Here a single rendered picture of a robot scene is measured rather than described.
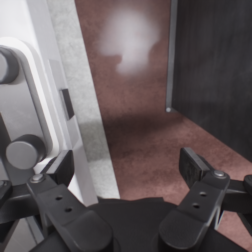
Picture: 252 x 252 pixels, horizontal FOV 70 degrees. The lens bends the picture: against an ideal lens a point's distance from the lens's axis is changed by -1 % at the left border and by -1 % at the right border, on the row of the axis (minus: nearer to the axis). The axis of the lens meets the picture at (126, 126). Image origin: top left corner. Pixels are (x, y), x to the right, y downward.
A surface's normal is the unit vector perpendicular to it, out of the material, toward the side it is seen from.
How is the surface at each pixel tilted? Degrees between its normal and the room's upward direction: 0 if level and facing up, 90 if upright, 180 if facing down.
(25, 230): 0
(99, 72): 0
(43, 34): 90
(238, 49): 90
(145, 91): 0
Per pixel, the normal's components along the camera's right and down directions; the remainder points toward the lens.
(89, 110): 0.03, 0.29
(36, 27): 0.99, -0.17
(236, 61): -1.00, 0.01
